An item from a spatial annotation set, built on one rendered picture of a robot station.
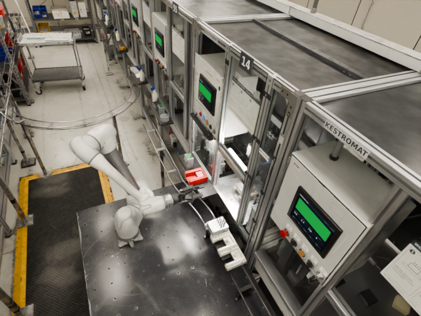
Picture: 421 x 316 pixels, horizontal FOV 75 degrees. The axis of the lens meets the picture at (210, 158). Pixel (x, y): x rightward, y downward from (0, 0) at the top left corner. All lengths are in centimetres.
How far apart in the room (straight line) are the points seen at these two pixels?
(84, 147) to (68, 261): 151
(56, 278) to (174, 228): 126
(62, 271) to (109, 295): 105
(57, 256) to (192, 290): 156
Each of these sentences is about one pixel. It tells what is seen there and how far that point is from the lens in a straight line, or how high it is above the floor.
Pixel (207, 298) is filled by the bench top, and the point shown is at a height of 68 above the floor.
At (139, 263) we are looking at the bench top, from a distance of 212.
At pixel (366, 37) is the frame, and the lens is 196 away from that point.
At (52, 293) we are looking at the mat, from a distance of 296.
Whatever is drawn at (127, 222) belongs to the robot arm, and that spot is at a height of 91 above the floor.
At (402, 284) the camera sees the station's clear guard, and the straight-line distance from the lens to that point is 116.
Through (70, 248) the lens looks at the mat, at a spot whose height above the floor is 1.
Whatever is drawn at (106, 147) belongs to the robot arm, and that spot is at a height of 136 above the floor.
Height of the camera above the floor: 254
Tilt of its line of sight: 41 degrees down
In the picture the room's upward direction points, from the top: 6 degrees clockwise
